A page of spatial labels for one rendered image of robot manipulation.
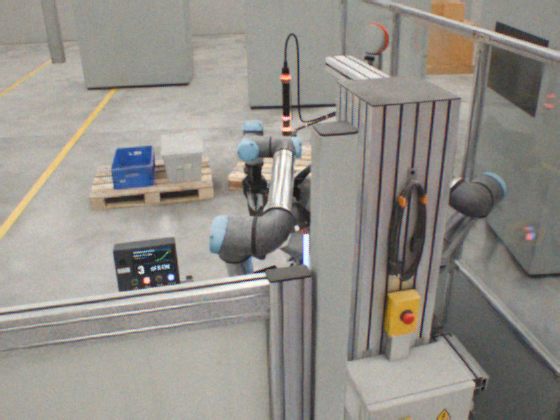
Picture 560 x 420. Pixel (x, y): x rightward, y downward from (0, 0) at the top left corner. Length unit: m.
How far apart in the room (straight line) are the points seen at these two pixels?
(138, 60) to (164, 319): 9.14
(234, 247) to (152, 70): 8.28
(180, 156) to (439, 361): 4.07
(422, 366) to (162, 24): 8.42
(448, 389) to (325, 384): 0.88
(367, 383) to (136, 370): 0.98
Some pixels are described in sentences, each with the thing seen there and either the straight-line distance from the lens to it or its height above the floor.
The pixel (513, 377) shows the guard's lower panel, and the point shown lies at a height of 0.77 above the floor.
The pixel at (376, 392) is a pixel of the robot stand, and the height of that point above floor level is 1.23.
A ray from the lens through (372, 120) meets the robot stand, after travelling 1.39.
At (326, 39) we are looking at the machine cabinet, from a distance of 8.08.
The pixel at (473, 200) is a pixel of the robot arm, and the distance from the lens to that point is 1.91.
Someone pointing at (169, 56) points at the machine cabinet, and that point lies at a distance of 9.71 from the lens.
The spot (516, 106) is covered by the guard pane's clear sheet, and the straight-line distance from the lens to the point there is 2.24.
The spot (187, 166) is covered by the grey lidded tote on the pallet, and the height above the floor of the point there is 0.32.
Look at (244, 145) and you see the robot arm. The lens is 1.90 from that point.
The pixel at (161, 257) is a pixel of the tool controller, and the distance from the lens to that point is 2.35.
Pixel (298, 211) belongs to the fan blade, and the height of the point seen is 1.18.
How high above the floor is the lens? 2.42
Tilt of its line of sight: 27 degrees down
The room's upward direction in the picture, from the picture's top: 1 degrees counter-clockwise
